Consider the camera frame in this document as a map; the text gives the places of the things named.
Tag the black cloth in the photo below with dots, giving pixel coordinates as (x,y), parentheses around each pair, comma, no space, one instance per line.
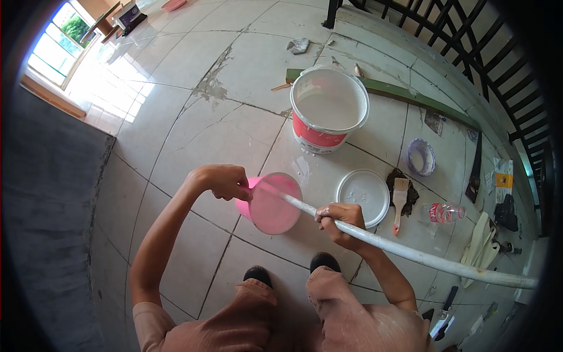
(506,214)

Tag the grey rubble piece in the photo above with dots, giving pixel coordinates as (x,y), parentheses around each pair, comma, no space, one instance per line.
(299,45)

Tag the black metal railing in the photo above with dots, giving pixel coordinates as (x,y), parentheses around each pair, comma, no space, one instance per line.
(497,75)

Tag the printed paper scrap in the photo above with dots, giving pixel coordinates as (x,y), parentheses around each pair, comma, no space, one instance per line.
(434,122)

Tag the long white pole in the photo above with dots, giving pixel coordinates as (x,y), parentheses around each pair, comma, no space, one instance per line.
(418,256)

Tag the window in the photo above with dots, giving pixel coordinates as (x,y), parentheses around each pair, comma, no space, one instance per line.
(55,53)

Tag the person's left fingers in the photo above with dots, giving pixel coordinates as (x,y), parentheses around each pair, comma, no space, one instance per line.
(235,193)

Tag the white round bucket lid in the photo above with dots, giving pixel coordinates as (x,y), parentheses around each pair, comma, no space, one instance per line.
(363,196)

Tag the person's right fingers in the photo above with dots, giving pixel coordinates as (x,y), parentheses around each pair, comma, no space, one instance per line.
(326,219)

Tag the wooden table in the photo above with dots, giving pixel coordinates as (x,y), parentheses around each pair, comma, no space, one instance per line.
(101,23)

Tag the yellow white paper packet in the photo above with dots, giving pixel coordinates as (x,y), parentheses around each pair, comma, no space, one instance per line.
(504,179)

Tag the pink plastic bucket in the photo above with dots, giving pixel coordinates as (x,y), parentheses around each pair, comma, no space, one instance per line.
(272,211)

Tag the pink basin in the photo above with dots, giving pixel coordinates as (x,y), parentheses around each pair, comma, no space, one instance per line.
(173,4)

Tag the white paint bucket red label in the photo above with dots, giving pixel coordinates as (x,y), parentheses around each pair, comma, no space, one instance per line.
(314,134)

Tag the person's legs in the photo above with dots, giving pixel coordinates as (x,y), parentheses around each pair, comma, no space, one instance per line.
(325,286)

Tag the person's body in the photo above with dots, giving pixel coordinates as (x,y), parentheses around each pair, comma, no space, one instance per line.
(374,330)

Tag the green wooden plank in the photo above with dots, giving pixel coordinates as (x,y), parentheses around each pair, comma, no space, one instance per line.
(418,100)

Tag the small blue white bowl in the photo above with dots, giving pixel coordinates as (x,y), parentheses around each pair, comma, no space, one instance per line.
(417,160)

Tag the person's left hand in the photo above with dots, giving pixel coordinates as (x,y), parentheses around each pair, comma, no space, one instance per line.
(220,178)

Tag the cardboard box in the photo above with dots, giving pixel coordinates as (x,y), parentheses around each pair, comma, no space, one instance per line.
(129,15)

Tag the dark rag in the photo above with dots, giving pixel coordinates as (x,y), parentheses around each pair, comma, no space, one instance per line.
(413,198)

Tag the clear plastic bottle red label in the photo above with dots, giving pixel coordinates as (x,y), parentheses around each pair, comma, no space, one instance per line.
(442,213)

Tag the dark hand saw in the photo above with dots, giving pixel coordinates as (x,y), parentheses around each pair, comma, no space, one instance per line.
(475,176)

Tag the person's right hand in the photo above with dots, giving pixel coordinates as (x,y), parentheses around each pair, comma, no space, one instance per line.
(349,224)

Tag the cream cloth bag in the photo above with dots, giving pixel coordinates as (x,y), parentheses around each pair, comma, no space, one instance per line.
(479,248)

